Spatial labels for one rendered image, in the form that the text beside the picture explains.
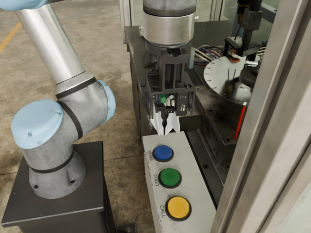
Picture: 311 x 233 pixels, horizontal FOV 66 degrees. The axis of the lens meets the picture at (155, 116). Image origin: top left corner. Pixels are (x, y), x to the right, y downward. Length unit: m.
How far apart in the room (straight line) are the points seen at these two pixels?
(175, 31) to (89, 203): 0.50
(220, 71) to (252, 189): 0.62
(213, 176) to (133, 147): 1.17
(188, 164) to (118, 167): 1.19
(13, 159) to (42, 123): 1.44
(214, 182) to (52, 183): 0.43
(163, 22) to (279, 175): 0.23
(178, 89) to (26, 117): 0.38
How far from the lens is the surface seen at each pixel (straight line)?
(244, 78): 0.77
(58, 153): 0.63
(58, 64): 0.66
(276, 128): 0.17
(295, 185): 0.22
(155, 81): 0.40
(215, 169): 0.74
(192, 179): 0.53
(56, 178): 0.68
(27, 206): 0.74
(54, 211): 0.71
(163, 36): 0.35
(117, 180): 1.65
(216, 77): 0.76
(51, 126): 0.58
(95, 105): 0.65
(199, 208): 0.50
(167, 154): 0.56
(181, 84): 0.39
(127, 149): 1.82
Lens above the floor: 1.32
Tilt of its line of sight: 39 degrees down
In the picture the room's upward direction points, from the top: straight up
